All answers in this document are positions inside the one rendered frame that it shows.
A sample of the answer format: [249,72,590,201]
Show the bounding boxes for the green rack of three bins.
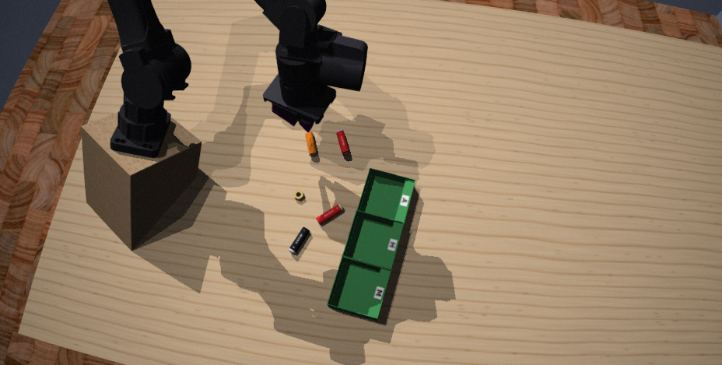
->
[327,168,415,321]

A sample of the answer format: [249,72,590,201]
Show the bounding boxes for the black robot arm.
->
[108,0,368,158]

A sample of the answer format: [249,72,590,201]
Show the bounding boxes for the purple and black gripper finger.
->
[299,122,314,132]
[272,109,297,126]

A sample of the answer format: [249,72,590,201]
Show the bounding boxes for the orange battery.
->
[305,131,317,156]

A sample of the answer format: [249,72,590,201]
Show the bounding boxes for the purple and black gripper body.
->
[263,73,336,126]

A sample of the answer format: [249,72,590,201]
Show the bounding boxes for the black battery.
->
[289,227,310,254]

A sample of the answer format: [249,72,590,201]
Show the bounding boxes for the red battery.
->
[336,129,349,155]
[317,204,343,225]

